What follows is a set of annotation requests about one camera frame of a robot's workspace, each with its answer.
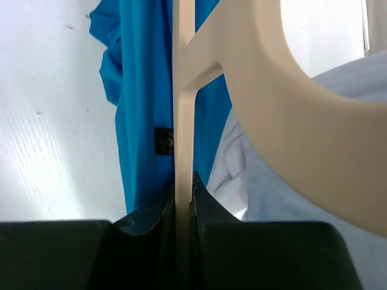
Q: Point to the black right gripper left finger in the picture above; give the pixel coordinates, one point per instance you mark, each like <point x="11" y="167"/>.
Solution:
<point x="136" y="252"/>

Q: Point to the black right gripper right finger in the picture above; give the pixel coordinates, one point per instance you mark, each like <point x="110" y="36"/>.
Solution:
<point x="227" y="253"/>

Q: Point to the beige wooden hanger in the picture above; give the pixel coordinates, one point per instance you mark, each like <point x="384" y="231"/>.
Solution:
<point x="330" y="149"/>

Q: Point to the blue t shirt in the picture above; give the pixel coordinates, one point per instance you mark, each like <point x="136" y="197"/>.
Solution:
<point x="136" y="72"/>

